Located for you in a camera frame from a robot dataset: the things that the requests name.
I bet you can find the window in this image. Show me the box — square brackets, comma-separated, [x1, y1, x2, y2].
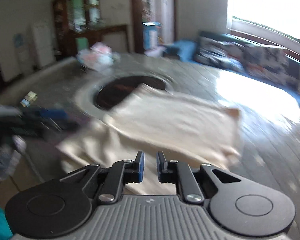
[226, 0, 300, 45]

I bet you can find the dark wooden cabinet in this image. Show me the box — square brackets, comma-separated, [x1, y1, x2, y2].
[51, 0, 130, 58]

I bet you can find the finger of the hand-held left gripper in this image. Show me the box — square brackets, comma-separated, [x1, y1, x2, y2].
[24, 108, 67, 121]
[41, 119, 81, 132]

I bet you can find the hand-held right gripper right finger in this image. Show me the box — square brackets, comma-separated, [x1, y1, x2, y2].
[156, 151, 242, 202]

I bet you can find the cream garment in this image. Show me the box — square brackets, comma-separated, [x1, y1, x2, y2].
[55, 82, 243, 196]

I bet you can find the blue and white small cabinet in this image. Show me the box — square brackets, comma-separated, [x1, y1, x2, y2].
[142, 22, 163, 50]

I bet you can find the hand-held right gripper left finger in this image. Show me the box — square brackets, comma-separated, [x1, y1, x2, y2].
[60, 151, 145, 204]

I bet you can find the brown wooden door frame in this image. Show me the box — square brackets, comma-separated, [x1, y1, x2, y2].
[130, 0, 177, 53]

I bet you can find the large butterfly print cushion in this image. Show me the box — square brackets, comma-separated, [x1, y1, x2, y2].
[244, 44, 290, 81]

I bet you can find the teal sofa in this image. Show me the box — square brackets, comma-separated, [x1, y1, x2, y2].
[162, 31, 300, 113]

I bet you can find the round black induction cooktop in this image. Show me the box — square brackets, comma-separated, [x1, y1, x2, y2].
[75, 72, 175, 120]

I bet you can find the white tissue pack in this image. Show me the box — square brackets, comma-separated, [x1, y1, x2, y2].
[76, 42, 120, 72]

